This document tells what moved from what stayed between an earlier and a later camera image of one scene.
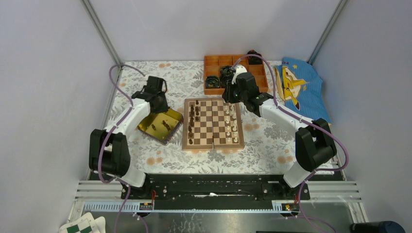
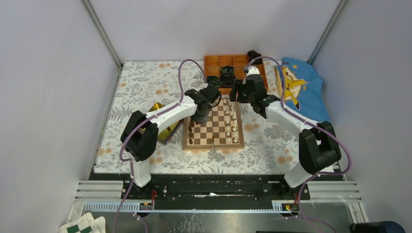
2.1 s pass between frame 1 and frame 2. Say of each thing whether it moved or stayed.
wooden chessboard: stayed
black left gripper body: moved
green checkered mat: stayed
